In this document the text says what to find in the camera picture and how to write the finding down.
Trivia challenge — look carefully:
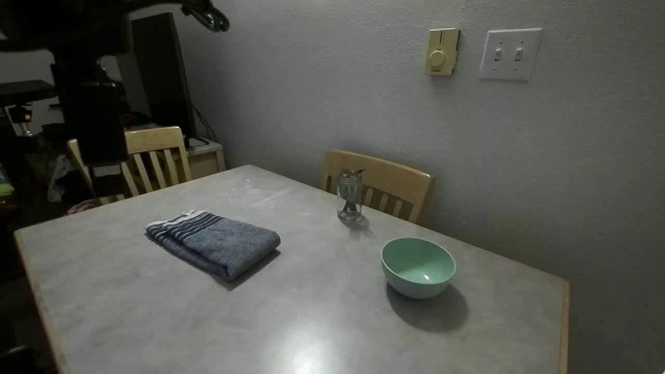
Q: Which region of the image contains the blue striped towel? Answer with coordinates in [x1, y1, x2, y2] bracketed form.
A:
[143, 207, 283, 282]

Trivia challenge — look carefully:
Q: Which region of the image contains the wooden chair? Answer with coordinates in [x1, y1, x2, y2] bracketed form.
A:
[320, 147, 434, 225]
[66, 124, 193, 209]

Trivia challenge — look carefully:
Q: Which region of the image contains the green ceramic bowl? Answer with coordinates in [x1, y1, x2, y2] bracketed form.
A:
[378, 235, 459, 302]

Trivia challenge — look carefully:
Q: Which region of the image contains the small beige cabinet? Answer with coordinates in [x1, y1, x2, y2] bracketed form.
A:
[185, 138, 229, 180]

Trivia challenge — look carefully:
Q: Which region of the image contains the beige round thermostat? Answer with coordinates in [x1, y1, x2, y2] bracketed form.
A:
[423, 25, 463, 79]

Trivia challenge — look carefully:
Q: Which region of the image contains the black monitor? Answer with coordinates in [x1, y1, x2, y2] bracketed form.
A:
[128, 10, 197, 143]

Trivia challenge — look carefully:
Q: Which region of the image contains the black shelf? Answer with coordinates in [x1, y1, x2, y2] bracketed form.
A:
[0, 76, 59, 109]

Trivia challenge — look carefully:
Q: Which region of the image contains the white double switch plate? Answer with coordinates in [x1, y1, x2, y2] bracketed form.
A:
[478, 25, 544, 84]

